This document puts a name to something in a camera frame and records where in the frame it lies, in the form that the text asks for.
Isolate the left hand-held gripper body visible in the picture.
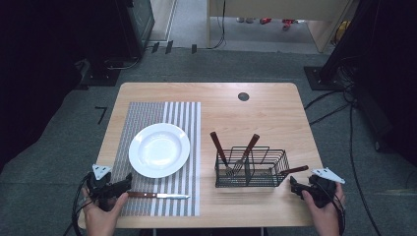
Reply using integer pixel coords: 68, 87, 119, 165
86, 163, 123, 212

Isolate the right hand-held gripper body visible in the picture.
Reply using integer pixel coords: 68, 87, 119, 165
307, 167, 346, 209

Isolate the person's right hand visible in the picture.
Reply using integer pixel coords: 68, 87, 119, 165
301, 182, 347, 236

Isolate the person's left hand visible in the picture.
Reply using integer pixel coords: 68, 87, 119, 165
81, 187, 130, 236

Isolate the white round plate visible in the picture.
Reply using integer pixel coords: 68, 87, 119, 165
128, 122, 192, 180

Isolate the grey white striped placemat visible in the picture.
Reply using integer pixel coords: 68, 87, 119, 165
110, 101, 203, 217

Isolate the dark glass fronted cabinet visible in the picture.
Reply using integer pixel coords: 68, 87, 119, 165
114, 0, 156, 61

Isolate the yellow object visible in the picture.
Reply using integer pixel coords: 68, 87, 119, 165
333, 20, 350, 46

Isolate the light wooden furniture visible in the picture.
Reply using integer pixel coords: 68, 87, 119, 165
206, 0, 359, 54

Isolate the wooden handled utensil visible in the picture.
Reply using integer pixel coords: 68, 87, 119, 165
278, 164, 310, 177

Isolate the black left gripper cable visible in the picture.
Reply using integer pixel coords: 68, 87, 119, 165
62, 172, 96, 236

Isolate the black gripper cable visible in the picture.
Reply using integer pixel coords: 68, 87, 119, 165
329, 186, 347, 236
62, 172, 96, 236

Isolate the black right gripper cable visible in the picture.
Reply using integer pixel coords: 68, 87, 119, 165
329, 186, 347, 236

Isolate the long black floor cable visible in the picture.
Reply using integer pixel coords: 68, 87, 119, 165
347, 103, 384, 236

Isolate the black wire basket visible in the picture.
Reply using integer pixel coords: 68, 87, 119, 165
214, 146, 291, 189

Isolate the wooden handled table knife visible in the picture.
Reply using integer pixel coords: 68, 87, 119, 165
127, 191, 192, 201

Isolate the wooden handled fork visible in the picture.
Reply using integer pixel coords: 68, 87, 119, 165
231, 133, 261, 175
209, 131, 236, 177

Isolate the black stand base plate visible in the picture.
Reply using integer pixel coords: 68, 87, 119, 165
303, 65, 345, 91
76, 58, 122, 90

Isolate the black hanging cable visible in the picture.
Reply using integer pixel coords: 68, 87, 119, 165
208, 0, 228, 51

